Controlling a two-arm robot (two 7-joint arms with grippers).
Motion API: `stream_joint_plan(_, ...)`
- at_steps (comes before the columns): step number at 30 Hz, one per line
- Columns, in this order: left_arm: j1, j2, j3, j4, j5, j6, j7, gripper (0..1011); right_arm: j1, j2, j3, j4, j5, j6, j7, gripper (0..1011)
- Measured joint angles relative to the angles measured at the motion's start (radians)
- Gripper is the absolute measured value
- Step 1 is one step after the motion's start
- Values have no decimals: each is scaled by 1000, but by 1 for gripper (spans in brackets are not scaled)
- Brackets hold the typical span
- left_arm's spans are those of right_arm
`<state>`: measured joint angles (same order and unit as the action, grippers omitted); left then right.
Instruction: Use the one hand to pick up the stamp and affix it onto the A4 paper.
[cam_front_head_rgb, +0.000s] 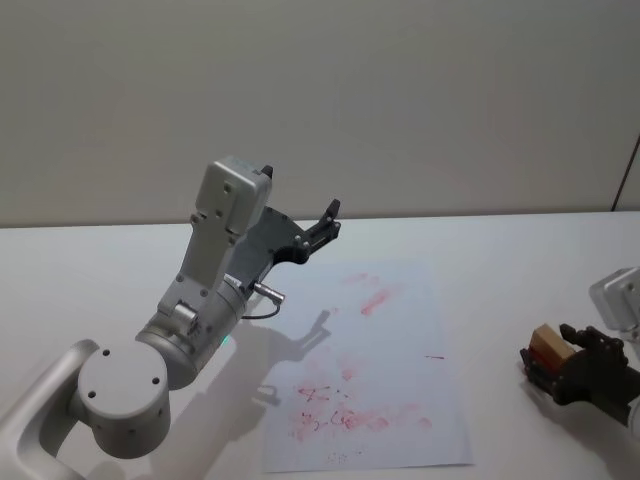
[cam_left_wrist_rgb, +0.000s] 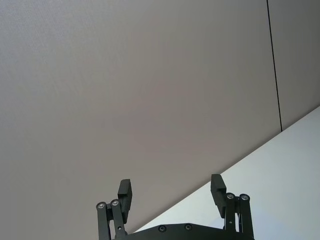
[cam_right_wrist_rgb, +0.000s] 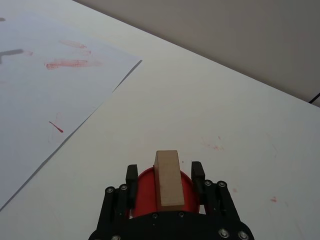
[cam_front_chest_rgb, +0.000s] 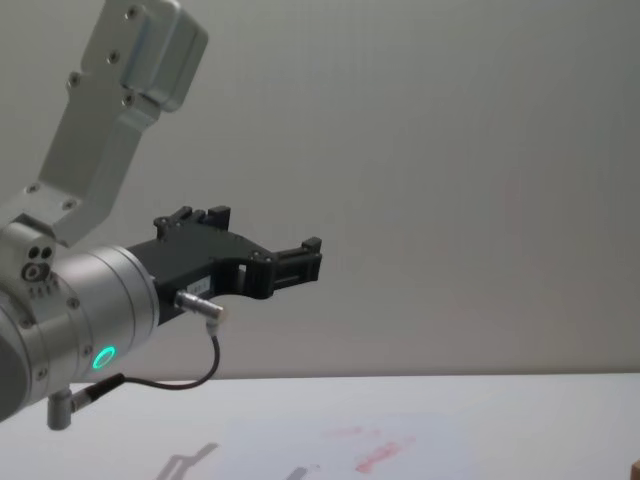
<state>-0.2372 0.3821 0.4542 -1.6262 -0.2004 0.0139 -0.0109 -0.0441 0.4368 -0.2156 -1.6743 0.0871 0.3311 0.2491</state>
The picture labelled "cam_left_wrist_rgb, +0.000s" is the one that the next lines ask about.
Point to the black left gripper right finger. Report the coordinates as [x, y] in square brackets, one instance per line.
[220, 197]

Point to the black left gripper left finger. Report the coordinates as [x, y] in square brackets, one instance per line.
[124, 197]

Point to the white table cloth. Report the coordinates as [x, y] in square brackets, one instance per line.
[265, 175]

